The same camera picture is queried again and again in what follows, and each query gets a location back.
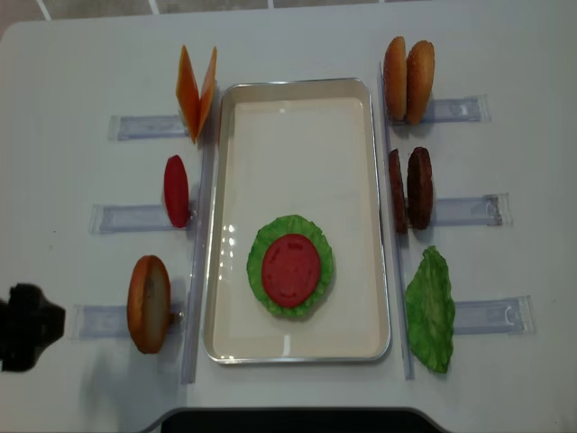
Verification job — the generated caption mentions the clear holder bread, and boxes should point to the clear holder bread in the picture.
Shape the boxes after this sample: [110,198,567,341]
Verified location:
[69,304,186,341]
[389,93,491,126]

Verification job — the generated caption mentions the bread bun slice near left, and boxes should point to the bread bun slice near left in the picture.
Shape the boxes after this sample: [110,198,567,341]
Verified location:
[126,255,170,354]

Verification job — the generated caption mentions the bread bun slice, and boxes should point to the bread bun slice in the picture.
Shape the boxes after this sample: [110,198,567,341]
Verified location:
[383,36,407,121]
[126,255,170,354]
[406,41,435,124]

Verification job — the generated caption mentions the clear holder cheese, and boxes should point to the clear holder cheese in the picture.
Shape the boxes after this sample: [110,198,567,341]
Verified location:
[108,115,189,142]

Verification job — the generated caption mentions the green lettuce leaf standing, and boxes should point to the green lettuce leaf standing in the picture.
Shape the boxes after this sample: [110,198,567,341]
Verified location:
[405,245,455,373]

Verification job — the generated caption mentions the green lettuce leaf on tray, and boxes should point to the green lettuce leaf on tray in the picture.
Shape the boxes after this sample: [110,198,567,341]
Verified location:
[246,215,334,318]

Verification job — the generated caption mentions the white rectangular tray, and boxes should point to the white rectangular tray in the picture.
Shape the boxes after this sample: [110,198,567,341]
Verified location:
[203,78,390,364]

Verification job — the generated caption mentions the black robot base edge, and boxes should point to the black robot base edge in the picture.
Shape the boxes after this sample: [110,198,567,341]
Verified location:
[161,409,441,432]

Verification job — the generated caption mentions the clear left long rail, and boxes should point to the clear left long rail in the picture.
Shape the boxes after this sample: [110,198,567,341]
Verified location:
[180,84,221,386]

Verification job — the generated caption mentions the clear holder lettuce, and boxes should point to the clear holder lettuce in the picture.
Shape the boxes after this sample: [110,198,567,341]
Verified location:
[453,296,535,335]

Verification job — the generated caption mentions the orange cheese slice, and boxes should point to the orange cheese slice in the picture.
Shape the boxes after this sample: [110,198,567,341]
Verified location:
[197,47,217,135]
[176,45,200,143]

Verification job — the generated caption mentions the bread bun slice far outer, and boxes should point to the bread bun slice far outer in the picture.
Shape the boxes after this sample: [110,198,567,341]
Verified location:
[406,41,435,124]

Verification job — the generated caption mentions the clear long rail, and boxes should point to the clear long rail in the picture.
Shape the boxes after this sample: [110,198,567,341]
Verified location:
[180,84,221,386]
[378,60,415,381]

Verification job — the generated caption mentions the clear holder left bread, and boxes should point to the clear holder left bread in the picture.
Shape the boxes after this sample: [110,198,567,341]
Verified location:
[69,304,186,341]

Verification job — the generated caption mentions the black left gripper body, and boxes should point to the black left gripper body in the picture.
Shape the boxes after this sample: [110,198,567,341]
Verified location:
[1,282,66,373]

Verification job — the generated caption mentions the clear right long rail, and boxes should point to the clear right long rail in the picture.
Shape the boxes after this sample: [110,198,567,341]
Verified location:
[378,60,415,381]

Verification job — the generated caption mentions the clear holder right bread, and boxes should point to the clear holder right bread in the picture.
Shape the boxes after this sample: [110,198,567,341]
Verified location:
[389,93,491,126]

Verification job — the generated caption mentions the clear holder tomato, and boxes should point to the clear holder tomato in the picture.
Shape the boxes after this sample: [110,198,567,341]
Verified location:
[88,205,179,235]

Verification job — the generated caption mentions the brown meat patty outer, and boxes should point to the brown meat patty outer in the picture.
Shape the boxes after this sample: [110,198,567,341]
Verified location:
[408,147,434,230]

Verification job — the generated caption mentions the brown meat patty inner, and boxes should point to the brown meat patty inner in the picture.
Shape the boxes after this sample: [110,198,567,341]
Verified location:
[389,149,408,235]

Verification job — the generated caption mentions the brown meat patty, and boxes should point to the brown meat patty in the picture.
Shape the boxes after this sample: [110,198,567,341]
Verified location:
[389,149,408,235]
[408,147,434,230]

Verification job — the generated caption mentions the red tomato slice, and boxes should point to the red tomato slice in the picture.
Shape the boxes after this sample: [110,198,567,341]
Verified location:
[163,155,190,228]
[261,234,321,309]

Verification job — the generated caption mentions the orange cheese slice right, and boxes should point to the orange cheese slice right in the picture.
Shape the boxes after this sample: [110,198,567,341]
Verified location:
[197,47,217,135]

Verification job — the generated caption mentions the clear holder patties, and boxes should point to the clear holder patties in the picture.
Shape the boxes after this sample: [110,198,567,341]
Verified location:
[429,193,513,226]

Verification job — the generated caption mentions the orange cheese slice left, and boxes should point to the orange cheese slice left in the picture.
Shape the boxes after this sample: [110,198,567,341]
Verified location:
[176,45,200,143]

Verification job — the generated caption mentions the bread bun slice far inner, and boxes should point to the bread bun slice far inner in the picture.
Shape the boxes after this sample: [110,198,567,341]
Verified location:
[383,36,407,121]

